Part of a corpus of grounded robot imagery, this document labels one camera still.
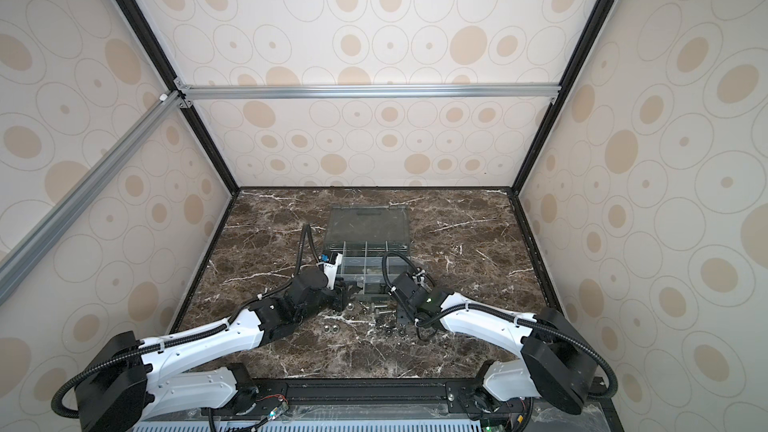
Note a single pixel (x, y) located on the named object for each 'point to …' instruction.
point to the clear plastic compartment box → (364, 235)
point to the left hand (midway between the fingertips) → (359, 280)
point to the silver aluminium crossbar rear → (462, 91)
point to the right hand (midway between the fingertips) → (406, 310)
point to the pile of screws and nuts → (369, 318)
